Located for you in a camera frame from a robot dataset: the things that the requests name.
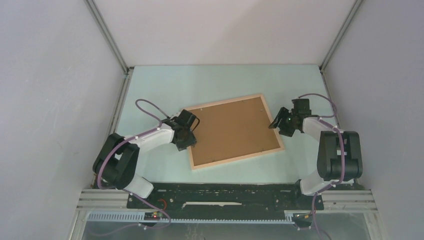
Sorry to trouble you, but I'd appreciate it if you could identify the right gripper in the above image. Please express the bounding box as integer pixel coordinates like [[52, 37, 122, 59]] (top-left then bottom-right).
[[268, 106, 297, 138]]

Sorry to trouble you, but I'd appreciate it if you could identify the wooden picture frame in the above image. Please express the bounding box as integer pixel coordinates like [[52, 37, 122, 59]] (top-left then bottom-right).
[[184, 93, 286, 171]]

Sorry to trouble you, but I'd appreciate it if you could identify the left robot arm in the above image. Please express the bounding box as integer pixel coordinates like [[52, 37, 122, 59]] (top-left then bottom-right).
[[92, 124, 197, 208]]

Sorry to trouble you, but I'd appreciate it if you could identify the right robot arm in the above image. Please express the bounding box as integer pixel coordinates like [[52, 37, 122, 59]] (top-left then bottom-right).
[[268, 107, 363, 209]]

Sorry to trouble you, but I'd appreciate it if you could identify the left corner metal profile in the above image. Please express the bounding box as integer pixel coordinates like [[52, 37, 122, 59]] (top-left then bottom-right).
[[84, 0, 129, 75]]

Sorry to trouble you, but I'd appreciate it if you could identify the corner metal profile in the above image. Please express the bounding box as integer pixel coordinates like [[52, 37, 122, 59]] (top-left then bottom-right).
[[319, 0, 365, 74], [84, 0, 129, 75]]

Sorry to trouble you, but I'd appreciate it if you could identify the right corner metal profile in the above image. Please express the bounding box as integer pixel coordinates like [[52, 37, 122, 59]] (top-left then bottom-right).
[[319, 0, 365, 74]]

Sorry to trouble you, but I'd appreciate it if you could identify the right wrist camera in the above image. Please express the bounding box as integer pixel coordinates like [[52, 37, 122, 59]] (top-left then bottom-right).
[[291, 98, 312, 116]]

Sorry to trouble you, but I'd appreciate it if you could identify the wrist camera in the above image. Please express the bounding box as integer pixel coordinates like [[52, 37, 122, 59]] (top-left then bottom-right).
[[291, 98, 312, 116], [175, 109, 200, 131]]

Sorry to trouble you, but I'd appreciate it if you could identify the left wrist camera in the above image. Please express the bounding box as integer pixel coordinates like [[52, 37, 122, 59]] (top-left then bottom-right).
[[175, 109, 200, 131]]

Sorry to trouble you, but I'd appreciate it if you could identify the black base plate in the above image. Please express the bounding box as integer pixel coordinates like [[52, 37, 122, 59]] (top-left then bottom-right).
[[147, 182, 324, 221]]

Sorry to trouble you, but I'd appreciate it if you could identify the white cable duct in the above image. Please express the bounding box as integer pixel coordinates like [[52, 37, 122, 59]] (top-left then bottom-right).
[[86, 211, 294, 224]]

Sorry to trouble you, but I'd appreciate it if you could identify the aluminium rail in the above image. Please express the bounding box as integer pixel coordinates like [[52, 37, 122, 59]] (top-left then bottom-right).
[[76, 189, 378, 213]]

